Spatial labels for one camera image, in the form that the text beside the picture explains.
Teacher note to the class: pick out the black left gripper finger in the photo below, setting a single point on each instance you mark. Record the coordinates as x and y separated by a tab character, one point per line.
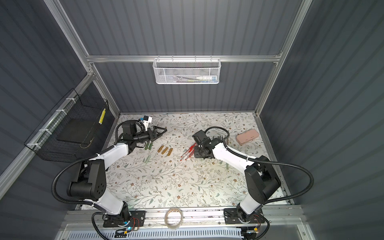
155	136
159	130

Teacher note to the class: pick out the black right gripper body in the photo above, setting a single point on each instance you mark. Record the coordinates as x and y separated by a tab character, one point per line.
198	149

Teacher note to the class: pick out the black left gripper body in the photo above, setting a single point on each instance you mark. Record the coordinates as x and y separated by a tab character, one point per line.
154	133

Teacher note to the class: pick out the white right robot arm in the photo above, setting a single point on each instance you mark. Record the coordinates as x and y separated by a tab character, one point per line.
262	180

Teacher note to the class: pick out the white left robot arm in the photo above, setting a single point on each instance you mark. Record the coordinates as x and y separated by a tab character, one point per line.
90	184

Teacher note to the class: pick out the pens in white basket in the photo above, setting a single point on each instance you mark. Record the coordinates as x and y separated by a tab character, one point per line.
199	79

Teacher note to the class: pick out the yellow marker in basket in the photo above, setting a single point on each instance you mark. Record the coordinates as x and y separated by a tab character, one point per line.
102	116

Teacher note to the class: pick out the pink glasses case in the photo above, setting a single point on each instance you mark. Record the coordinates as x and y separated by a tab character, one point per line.
247	136

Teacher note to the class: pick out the black foam pad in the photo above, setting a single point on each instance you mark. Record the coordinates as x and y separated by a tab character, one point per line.
78	132

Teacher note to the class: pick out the white vent grille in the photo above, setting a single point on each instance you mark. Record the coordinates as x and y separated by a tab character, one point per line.
179	234

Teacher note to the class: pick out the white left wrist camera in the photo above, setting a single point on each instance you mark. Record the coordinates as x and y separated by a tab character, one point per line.
146	120

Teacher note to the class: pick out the black wire basket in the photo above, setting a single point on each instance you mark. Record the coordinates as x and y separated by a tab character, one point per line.
44	141

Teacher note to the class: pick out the white wire mesh basket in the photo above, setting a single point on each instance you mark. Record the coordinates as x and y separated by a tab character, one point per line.
166	70

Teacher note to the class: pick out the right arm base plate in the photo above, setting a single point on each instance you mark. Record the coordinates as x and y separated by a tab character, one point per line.
238	216

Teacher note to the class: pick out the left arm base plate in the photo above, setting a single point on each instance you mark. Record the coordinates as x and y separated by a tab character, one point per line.
133	219

